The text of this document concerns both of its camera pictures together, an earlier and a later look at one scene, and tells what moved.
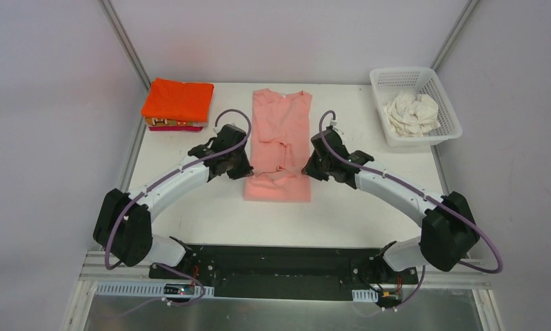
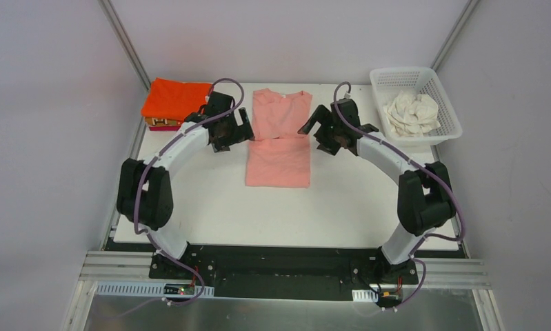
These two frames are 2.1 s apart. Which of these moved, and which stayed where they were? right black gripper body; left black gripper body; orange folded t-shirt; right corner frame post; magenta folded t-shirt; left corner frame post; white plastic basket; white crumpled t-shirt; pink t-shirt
Moved: pink t-shirt; right black gripper body; left black gripper body
Stayed: left corner frame post; magenta folded t-shirt; white plastic basket; orange folded t-shirt; right corner frame post; white crumpled t-shirt
